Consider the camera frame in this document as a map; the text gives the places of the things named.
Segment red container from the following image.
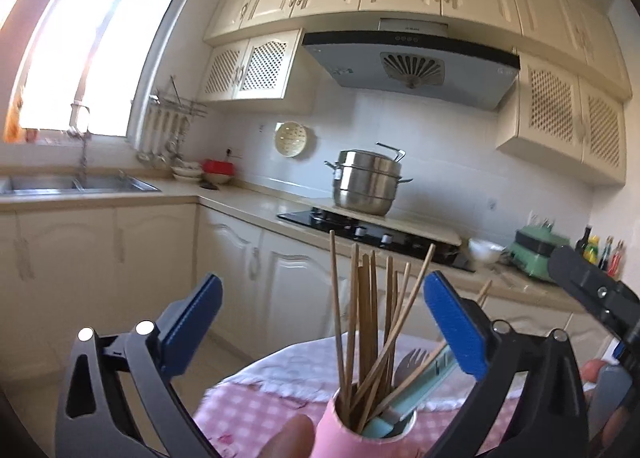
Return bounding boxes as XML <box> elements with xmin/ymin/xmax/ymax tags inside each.
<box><xmin>202</xmin><ymin>159</ymin><xmax>237</xmax><ymax>185</ymax></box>

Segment pink checked tablecloth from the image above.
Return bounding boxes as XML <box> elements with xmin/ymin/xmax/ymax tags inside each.
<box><xmin>192</xmin><ymin>378</ymin><xmax>506</xmax><ymax>458</ymax></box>

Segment stack of white dishes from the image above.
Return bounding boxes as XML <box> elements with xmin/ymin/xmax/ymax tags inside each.
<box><xmin>171</xmin><ymin>163</ymin><xmax>203</xmax><ymax>182</ymax></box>

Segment yellow round perforated plate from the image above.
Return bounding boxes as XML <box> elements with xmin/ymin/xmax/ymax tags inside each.
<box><xmin>273</xmin><ymin>121</ymin><xmax>316</xmax><ymax>159</ymax></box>

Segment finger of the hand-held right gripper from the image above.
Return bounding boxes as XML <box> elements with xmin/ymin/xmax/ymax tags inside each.
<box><xmin>547</xmin><ymin>245</ymin><xmax>640</xmax><ymax>339</ymax></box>

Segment person's right hand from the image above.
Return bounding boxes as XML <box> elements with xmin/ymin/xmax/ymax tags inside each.
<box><xmin>581</xmin><ymin>359</ymin><xmax>626</xmax><ymax>445</ymax></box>

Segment steel steamer pot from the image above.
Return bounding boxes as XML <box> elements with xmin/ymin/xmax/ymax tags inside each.
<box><xmin>324</xmin><ymin>142</ymin><xmax>414</xmax><ymax>217</ymax></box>

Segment green electric cooker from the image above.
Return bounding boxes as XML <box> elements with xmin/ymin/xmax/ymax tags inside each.
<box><xmin>507</xmin><ymin>223</ymin><xmax>571</xmax><ymax>283</ymax></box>

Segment black glass gas stove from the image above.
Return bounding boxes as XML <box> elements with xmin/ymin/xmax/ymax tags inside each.
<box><xmin>276</xmin><ymin>207</ymin><xmax>476</xmax><ymax>273</ymax></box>

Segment dark metal fork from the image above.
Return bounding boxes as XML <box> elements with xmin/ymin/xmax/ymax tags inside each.
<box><xmin>391</xmin><ymin>348</ymin><xmax>429</xmax><ymax>389</ymax></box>

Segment cream kitchen base cabinets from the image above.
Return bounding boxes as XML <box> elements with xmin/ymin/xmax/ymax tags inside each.
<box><xmin>0</xmin><ymin>198</ymin><xmax>616</xmax><ymax>374</ymax></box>

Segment cream lattice door wall cabinet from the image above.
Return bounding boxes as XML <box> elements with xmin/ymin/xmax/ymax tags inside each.
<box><xmin>197</xmin><ymin>28</ymin><xmax>321</xmax><ymax>115</ymax></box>
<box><xmin>495</xmin><ymin>52</ymin><xmax>628</xmax><ymax>187</ymax></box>

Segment teal knife light-blue handle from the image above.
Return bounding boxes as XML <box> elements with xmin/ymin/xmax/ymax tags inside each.
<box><xmin>361</xmin><ymin>345</ymin><xmax>458</xmax><ymax>439</ymax></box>

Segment person's left hand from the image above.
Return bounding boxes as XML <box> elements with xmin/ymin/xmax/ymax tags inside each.
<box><xmin>260</xmin><ymin>414</ymin><xmax>317</xmax><ymax>458</ymax></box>

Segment bunch of wooden chopsticks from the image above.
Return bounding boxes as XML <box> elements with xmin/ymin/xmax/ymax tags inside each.
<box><xmin>329</xmin><ymin>230</ymin><xmax>493</xmax><ymax>434</ymax></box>

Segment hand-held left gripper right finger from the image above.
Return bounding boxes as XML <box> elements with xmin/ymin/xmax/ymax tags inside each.
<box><xmin>424</xmin><ymin>270</ymin><xmax>588</xmax><ymax>458</ymax></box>

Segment row of hanging ladles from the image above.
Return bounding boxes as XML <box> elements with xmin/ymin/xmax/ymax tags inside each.
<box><xmin>136</xmin><ymin>105</ymin><xmax>193</xmax><ymax>169</ymax></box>

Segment kitchen window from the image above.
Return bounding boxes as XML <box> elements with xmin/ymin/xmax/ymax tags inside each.
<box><xmin>0</xmin><ymin>0</ymin><xmax>193</xmax><ymax>143</ymax></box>

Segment white bowl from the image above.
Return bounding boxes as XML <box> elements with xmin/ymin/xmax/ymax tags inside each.
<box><xmin>467</xmin><ymin>237</ymin><xmax>506</xmax><ymax>265</ymax></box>

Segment grey range hood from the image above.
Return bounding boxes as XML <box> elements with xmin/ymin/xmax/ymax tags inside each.
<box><xmin>300</xmin><ymin>18</ymin><xmax>521</xmax><ymax>112</ymax></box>

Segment orange bottle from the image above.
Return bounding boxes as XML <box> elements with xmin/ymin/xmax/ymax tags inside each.
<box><xmin>5</xmin><ymin>102</ymin><xmax>23</xmax><ymax>141</ymax></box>

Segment chrome faucet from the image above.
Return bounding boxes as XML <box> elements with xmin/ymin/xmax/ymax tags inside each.
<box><xmin>67</xmin><ymin>100</ymin><xmax>93</xmax><ymax>189</ymax></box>

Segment wall utensil rack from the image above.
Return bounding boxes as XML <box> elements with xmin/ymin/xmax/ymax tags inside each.
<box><xmin>149</xmin><ymin>75</ymin><xmax>208</xmax><ymax>119</ymax></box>

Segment steel double sink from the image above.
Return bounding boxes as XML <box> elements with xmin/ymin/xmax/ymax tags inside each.
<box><xmin>0</xmin><ymin>170</ymin><xmax>162</xmax><ymax>196</ymax></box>

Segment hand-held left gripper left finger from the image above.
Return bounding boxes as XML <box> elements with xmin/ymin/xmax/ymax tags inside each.
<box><xmin>55</xmin><ymin>274</ymin><xmax>223</xmax><ymax>458</ymax></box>

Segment beige kitchen countertop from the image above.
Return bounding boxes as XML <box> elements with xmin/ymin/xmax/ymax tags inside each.
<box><xmin>0</xmin><ymin>165</ymin><xmax>591</xmax><ymax>313</ymax></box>

